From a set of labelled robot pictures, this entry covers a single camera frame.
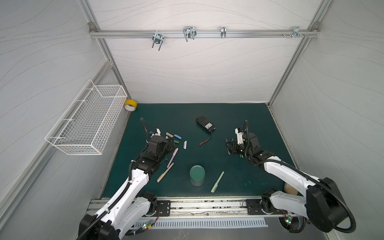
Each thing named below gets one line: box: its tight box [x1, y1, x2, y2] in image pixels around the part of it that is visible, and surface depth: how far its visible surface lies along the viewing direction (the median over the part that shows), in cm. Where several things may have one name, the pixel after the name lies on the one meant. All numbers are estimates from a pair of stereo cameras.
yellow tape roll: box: [124, 99, 138, 112], surface depth 117 cm
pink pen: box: [167, 148, 179, 168], surface depth 93 cm
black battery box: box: [196, 116, 217, 132], surface depth 107 cm
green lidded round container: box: [189, 165, 206, 187], surface depth 78 cm
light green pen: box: [210, 171, 225, 193], surface depth 82 cm
